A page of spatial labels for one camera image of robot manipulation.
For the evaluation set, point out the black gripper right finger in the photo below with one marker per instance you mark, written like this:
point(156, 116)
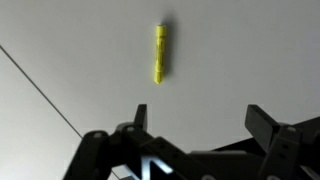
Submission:
point(263, 126)

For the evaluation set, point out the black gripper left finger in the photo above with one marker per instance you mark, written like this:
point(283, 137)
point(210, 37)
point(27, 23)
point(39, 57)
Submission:
point(140, 116)

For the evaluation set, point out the yellow marker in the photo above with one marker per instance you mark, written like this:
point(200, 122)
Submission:
point(160, 53)

